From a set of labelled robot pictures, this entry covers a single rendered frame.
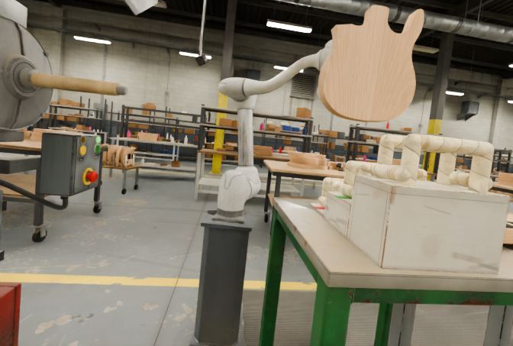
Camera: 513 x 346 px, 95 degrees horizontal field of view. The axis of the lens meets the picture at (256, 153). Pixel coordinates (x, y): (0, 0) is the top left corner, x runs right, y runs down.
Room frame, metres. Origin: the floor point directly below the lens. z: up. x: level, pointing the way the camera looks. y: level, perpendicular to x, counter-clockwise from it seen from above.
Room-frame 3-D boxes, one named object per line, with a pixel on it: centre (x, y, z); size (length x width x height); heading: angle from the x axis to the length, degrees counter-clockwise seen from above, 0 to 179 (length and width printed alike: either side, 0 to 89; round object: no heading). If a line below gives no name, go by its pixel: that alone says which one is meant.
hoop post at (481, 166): (0.51, -0.49, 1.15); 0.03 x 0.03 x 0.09
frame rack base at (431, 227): (0.55, -0.40, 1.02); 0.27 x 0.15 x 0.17; 97
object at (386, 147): (0.58, -0.32, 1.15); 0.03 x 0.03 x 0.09
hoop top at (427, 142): (0.51, -0.41, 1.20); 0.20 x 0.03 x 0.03; 96
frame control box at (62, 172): (0.78, 0.70, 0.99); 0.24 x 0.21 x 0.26; 97
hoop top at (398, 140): (0.59, -0.40, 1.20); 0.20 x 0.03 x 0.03; 96
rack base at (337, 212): (0.71, -0.39, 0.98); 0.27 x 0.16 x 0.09; 97
